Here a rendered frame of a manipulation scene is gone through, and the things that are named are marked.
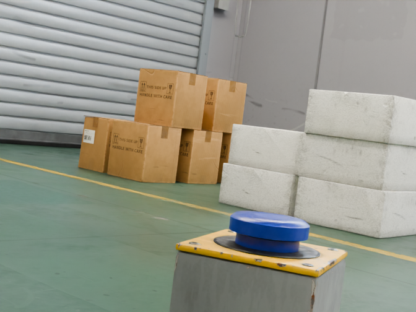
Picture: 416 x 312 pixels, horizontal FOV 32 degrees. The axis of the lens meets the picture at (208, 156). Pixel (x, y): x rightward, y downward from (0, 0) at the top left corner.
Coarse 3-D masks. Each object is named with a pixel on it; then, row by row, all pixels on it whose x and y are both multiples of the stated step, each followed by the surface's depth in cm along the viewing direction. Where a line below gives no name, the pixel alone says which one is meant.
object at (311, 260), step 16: (192, 240) 36; (208, 240) 37; (224, 240) 37; (224, 256) 34; (240, 256) 34; (256, 256) 34; (272, 256) 34; (288, 256) 35; (304, 256) 35; (320, 256) 36; (336, 256) 37; (304, 272) 33; (320, 272) 33
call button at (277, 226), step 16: (240, 224) 36; (256, 224) 35; (272, 224) 35; (288, 224) 35; (304, 224) 36; (240, 240) 36; (256, 240) 35; (272, 240) 35; (288, 240) 35; (304, 240) 36
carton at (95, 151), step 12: (96, 120) 412; (108, 120) 404; (84, 132) 419; (96, 132) 412; (108, 132) 405; (84, 144) 419; (96, 144) 411; (108, 144) 406; (84, 156) 418; (96, 156) 411; (108, 156) 407; (96, 168) 410
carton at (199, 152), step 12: (192, 132) 404; (204, 132) 409; (216, 132) 416; (180, 144) 409; (192, 144) 403; (204, 144) 410; (216, 144) 417; (180, 156) 409; (192, 156) 404; (204, 156) 411; (216, 156) 418; (180, 168) 409; (192, 168) 405; (204, 168) 412; (216, 168) 420; (180, 180) 408; (192, 180) 406; (204, 180) 414; (216, 180) 421
